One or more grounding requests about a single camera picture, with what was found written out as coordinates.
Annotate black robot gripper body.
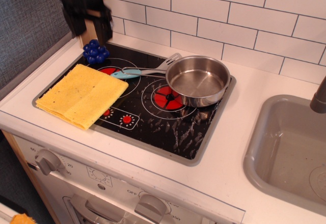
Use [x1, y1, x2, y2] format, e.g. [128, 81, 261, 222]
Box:
[59, 0, 115, 27]

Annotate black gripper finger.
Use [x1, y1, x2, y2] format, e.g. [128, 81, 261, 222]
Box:
[93, 19, 113, 45]
[65, 11, 86, 36]

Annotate blue toy grapes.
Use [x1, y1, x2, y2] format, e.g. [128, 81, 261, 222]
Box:
[83, 39, 110, 64]

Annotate black toy stove top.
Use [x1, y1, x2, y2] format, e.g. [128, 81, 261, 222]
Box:
[34, 44, 235, 165]

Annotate yellow folded cloth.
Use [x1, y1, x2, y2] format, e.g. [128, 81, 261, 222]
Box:
[36, 64, 128, 130]

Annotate stainless steel pan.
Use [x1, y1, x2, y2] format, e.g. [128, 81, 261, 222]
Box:
[121, 55, 231, 108]

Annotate grey left oven knob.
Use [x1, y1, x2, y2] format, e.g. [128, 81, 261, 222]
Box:
[35, 149, 61, 176]

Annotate grey oven knob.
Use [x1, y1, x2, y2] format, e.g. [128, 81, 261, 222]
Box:
[134, 194, 167, 223]
[35, 149, 61, 176]

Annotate white toy oven front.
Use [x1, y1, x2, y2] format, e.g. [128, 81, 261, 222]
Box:
[13, 136, 245, 223]

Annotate grey right oven knob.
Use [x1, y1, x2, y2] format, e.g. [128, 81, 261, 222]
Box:
[134, 194, 167, 223]

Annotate orange object bottom left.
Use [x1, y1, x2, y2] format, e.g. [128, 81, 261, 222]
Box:
[10, 214, 36, 224]

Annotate grey plastic sink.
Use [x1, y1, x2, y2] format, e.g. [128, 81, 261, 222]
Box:
[243, 95, 325, 215]

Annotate grey faucet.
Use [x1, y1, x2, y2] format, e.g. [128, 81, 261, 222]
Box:
[310, 77, 326, 114]

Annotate grey spatula blue handle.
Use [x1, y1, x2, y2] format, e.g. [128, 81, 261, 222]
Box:
[111, 53, 182, 79]

